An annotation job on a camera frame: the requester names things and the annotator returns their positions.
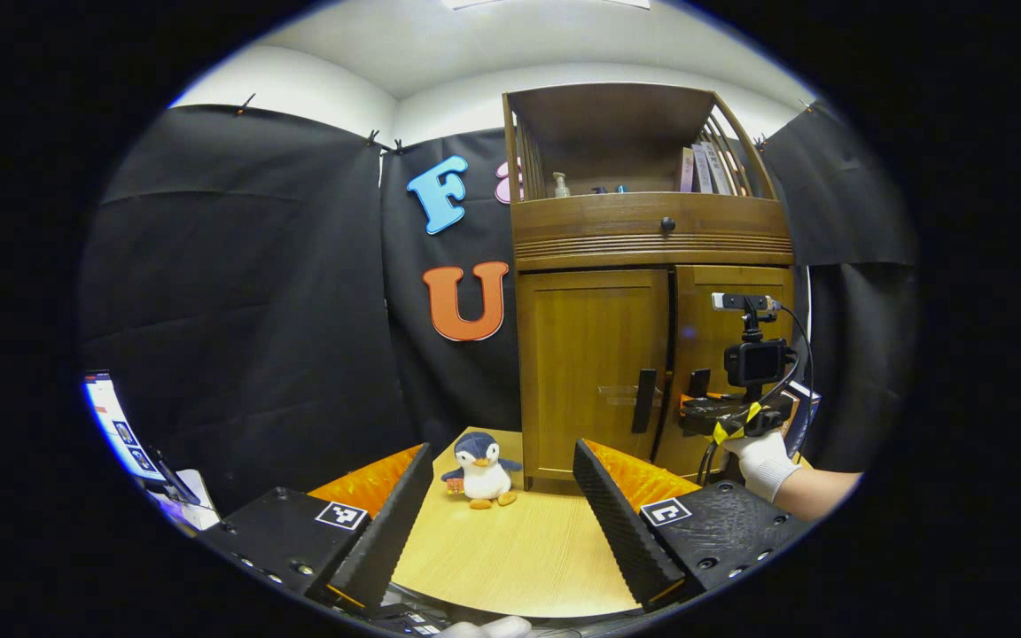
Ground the white book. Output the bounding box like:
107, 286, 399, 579
704, 142, 734, 196

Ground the penguin plush toy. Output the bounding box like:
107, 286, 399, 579
440, 431, 523, 510

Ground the black cable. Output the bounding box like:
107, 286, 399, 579
698, 304, 815, 484

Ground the computer monitor screen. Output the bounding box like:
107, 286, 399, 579
83, 370, 170, 484

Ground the black backdrop cloth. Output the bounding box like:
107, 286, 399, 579
78, 99, 919, 515

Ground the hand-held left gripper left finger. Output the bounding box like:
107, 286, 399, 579
196, 443, 434, 617

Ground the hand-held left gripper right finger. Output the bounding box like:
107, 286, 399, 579
571, 439, 813, 614

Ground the wooden double-door shoe cabinet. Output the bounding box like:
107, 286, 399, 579
502, 82, 797, 488

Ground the long ceiling light panel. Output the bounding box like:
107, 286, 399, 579
440, 0, 653, 12

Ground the wooden drawer with black knob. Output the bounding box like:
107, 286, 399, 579
510, 192, 795, 271

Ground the wooden shoe cabinet door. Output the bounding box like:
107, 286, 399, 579
670, 264, 795, 479
518, 268, 673, 484

